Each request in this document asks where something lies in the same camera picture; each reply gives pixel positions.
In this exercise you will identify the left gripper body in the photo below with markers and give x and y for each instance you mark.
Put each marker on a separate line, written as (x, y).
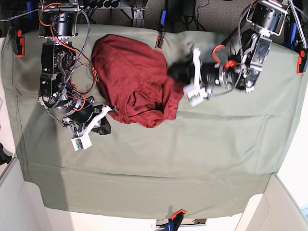
(203, 76)

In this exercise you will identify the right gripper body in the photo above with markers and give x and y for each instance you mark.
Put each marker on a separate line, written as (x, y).
(82, 122)

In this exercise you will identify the red long-sleeve T-shirt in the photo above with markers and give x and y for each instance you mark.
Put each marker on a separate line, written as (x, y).
(133, 78)

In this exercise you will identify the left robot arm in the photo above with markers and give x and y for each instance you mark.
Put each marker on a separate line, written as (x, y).
(257, 23)

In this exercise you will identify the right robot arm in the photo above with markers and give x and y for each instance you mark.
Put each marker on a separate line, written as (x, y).
(59, 60)

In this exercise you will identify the blue black centre clamp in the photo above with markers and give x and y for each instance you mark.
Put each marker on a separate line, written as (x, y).
(161, 30)

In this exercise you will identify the black power adapter left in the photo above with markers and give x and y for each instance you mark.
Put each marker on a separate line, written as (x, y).
(173, 10)

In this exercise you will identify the black power adapter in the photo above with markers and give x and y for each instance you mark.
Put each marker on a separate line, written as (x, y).
(173, 10)
(188, 8)

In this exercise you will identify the black power adapter right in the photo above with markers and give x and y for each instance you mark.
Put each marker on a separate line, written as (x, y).
(188, 8)

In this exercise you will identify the green table cloth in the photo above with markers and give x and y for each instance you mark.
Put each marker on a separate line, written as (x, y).
(209, 161)

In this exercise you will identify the orange black clamp right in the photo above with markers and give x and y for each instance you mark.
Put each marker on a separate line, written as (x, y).
(302, 62)

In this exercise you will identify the orange black clamp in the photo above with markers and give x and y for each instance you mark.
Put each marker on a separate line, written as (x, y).
(18, 42)
(302, 62)

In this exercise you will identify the blue clamp top right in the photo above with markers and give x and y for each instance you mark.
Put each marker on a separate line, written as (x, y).
(289, 34)

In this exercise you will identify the orange black clamp left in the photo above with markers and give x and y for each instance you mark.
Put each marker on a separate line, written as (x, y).
(18, 42)

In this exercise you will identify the blue clamp bottom edge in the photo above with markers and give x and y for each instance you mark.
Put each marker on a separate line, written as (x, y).
(174, 221)

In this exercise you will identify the white bin right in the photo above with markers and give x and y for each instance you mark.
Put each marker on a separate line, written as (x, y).
(273, 210)

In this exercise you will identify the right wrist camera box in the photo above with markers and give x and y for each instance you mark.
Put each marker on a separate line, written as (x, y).
(82, 142)

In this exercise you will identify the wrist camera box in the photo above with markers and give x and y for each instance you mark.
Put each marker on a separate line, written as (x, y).
(82, 142)
(194, 95)

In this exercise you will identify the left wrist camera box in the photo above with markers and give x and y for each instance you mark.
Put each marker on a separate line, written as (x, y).
(194, 95)

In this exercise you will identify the grey metal bracket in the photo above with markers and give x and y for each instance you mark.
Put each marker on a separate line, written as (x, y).
(138, 17)

